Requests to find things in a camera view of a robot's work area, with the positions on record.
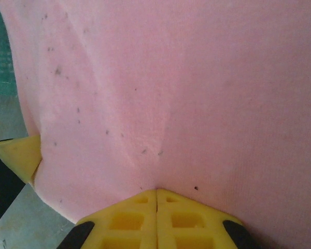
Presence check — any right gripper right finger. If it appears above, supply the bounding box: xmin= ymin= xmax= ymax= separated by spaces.
xmin=157 ymin=188 xmax=255 ymax=249

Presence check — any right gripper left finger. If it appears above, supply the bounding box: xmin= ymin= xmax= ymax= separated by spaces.
xmin=56 ymin=188 xmax=158 ymax=249

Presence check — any pink t-shirt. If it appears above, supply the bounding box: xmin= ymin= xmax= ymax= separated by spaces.
xmin=0 ymin=0 xmax=311 ymax=249

